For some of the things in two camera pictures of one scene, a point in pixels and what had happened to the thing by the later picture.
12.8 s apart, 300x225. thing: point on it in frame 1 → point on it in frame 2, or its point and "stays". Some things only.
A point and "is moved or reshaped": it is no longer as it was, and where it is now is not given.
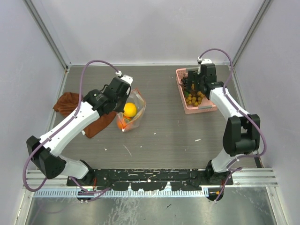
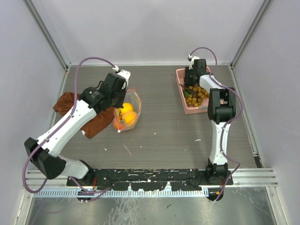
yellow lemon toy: x=128 y=119 → x=128 y=107
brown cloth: x=68 y=102 stays
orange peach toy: x=130 y=109 → x=128 y=116
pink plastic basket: x=206 y=106 stays
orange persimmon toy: x=122 y=124 → x=116 y=124
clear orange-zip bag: x=135 y=106 is moved or reshaped
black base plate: x=152 y=179 stays
